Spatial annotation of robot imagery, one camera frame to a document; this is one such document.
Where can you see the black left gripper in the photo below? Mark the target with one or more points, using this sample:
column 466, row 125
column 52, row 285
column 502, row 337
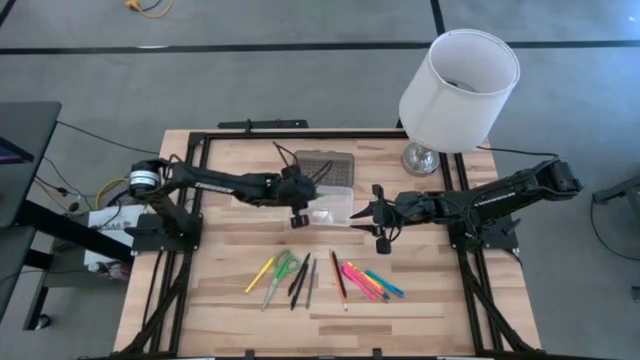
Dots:
column 299, row 192

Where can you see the yellow Ticonderoga pencil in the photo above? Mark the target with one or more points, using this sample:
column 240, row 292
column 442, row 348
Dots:
column 365, row 283

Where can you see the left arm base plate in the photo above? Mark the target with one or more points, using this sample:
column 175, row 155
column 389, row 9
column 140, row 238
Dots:
column 150, row 242

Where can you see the laptop screen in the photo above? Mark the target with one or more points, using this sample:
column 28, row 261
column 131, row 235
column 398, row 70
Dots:
column 12, row 152

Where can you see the dark grey desk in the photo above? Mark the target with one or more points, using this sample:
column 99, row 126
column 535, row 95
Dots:
column 30, row 120

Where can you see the black aluminium table frame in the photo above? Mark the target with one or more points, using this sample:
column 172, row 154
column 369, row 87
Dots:
column 300, row 135

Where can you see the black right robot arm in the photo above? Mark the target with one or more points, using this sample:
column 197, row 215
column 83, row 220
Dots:
column 500, row 195

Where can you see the clear plastic supply box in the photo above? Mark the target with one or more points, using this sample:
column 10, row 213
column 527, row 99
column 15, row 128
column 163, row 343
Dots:
column 340, row 170

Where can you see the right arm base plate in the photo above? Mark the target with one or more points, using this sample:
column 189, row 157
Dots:
column 505, row 240

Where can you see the white shade table lamp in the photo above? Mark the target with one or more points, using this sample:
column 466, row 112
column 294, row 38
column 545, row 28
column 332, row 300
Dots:
column 450, row 115

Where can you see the black mounting bar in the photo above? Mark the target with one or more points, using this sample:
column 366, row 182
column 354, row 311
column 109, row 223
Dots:
column 265, row 124

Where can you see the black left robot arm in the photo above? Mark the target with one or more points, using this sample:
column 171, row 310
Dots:
column 225, row 182

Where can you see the yellow pen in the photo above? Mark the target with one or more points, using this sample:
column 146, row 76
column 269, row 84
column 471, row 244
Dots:
column 260, row 275

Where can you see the orange pencil with eraser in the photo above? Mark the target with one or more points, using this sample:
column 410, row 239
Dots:
column 342, row 295

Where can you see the grey chair base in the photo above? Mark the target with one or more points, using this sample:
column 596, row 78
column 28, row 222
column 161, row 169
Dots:
column 620, row 189

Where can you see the white cardboard box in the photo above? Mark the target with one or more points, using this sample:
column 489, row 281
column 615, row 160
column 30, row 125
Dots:
column 100, row 250

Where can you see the grey pen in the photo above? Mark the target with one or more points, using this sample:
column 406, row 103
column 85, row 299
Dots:
column 311, row 283

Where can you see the pink highlighter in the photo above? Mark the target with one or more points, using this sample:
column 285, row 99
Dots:
column 358, row 284

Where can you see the yellow highlighter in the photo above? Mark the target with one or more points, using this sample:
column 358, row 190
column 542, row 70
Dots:
column 367, row 277

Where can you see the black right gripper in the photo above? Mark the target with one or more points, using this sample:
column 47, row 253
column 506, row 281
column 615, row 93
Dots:
column 405, row 207

